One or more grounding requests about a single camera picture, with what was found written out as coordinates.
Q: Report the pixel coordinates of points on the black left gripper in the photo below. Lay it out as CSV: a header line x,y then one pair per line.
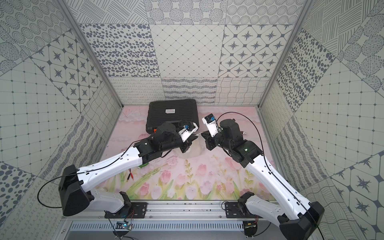
x,y
187,142

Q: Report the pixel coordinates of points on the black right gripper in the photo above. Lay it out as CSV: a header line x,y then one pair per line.
x,y
210,144

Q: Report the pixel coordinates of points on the cream cloth drawstring bag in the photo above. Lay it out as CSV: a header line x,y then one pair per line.
x,y
196,149

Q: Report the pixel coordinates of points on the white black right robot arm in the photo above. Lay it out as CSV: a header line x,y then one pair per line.
x,y
296,216

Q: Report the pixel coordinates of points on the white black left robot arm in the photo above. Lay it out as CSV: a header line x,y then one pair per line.
x,y
77,187

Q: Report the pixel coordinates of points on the black plastic tool case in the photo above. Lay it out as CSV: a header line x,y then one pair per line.
x,y
177,112

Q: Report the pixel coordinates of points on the red black clip leads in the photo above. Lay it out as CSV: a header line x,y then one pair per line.
x,y
130,175

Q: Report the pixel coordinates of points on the small circuit board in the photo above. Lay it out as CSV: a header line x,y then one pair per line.
x,y
124,226

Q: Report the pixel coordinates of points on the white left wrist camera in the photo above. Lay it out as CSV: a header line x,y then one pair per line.
x,y
188,128

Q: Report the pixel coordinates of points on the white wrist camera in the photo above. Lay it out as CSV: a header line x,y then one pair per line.
x,y
188,128
211,123

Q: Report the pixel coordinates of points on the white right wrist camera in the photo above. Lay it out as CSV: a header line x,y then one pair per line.
x,y
211,123

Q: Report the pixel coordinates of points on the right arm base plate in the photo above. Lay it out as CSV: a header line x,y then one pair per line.
x,y
235,210

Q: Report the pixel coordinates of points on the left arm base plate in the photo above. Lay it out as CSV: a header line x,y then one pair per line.
x,y
136,210

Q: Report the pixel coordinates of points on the aluminium mounting rail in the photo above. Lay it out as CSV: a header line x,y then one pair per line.
x,y
171,216

